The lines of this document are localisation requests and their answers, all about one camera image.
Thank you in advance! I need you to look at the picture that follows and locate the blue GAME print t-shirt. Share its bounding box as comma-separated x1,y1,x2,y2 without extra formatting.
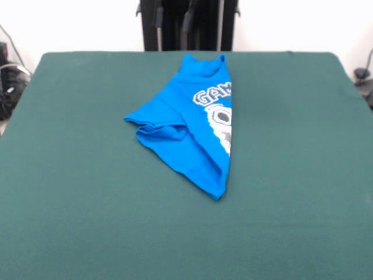
123,53,233,201

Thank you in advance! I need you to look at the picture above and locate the dark green table cloth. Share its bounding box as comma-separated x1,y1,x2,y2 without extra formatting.
0,51,373,280

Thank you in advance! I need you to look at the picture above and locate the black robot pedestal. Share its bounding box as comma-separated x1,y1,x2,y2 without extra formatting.
136,0,242,52

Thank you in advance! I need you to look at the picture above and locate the thin black cable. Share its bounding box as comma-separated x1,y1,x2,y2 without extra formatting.
0,24,29,71

